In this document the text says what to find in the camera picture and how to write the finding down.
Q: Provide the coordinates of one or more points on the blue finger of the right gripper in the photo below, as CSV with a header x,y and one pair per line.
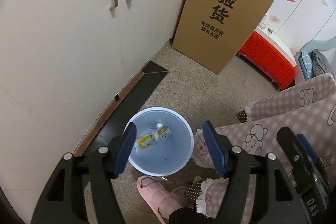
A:
x,y
308,148

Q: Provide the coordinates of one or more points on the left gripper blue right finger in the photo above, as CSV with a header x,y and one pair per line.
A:
x,y
213,145

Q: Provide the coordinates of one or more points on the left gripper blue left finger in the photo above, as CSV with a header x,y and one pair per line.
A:
x,y
127,140

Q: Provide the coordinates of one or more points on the yellow drink carton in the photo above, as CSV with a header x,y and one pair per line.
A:
x,y
161,132

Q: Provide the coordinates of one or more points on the light blue trash bin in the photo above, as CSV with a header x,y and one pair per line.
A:
x,y
168,155

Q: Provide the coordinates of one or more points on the pink checkered tablecloth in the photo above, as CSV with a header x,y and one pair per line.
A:
x,y
307,109

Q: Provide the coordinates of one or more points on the pink slipper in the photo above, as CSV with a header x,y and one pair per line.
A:
x,y
161,201

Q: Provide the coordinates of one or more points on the grey folded quilt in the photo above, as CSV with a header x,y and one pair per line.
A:
x,y
320,64

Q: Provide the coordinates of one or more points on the red storage box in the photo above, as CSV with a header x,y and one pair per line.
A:
x,y
271,56

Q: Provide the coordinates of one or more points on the beige low cabinet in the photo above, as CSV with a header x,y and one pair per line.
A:
x,y
62,64

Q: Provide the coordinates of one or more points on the large cardboard box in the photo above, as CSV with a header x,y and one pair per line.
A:
x,y
211,32

